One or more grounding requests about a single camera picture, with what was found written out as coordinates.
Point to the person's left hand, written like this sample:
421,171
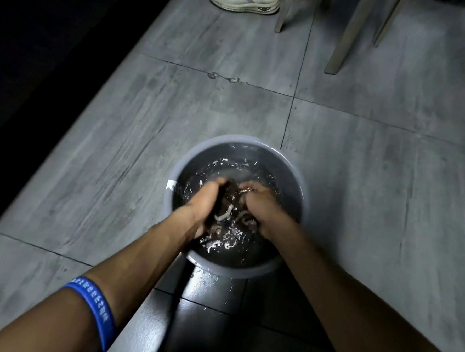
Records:
201,209

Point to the person's right hand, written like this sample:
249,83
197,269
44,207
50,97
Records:
267,215

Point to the person's left fingers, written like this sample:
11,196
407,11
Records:
218,185

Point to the person's right fingers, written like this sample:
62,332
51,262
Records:
250,192

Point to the dark wet cloth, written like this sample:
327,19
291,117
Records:
231,199

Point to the person's right forearm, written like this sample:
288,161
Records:
338,306

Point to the person's left forearm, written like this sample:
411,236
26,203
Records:
132,270

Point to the grey plastic wash basin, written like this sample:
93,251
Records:
294,193

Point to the blue silicone wristband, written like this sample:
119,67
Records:
97,311

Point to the grey chair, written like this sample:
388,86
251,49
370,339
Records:
349,32

